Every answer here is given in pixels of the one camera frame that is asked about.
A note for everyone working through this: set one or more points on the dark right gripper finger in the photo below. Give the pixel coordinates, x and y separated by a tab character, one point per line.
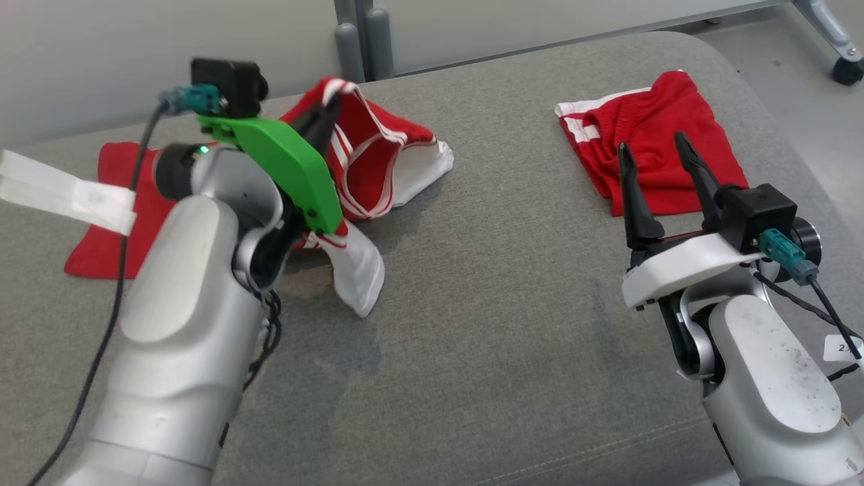
709	196
638	209

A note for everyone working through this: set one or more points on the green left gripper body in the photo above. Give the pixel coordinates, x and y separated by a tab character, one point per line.
290	162

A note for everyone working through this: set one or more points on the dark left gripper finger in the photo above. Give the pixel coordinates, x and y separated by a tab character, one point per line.
327	128
309	125

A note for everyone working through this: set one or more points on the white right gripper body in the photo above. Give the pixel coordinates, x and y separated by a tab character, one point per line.
682	266

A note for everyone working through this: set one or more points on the red Bulls jersey shirt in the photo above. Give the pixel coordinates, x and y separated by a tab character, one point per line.
368	169

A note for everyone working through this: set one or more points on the red shorts with white stripes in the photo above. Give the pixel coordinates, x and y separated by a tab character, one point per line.
655	128

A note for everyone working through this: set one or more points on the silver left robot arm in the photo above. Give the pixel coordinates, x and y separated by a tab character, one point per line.
182	337

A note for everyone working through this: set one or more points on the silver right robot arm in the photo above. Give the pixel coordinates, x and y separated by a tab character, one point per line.
769	391

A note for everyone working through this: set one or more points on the grey partition leg with caster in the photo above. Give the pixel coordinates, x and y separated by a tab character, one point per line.
837	40

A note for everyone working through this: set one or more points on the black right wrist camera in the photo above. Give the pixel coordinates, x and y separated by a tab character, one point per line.
759	209

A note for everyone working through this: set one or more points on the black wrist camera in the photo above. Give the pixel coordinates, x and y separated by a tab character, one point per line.
229	88
759	209

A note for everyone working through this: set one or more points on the grey partition post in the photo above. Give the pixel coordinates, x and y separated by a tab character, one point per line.
347	50
378	44

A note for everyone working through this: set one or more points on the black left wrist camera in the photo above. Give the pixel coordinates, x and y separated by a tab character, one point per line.
229	88

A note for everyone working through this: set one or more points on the teal right camera connector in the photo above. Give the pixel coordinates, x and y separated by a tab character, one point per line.
786	253

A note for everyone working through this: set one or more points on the teal camera connector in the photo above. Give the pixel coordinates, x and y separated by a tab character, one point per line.
786	253
196	99

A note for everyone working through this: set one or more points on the teal left camera connector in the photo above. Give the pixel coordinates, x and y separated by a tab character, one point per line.
196	99

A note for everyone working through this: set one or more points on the grey partition base rail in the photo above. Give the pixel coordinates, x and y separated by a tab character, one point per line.
574	37

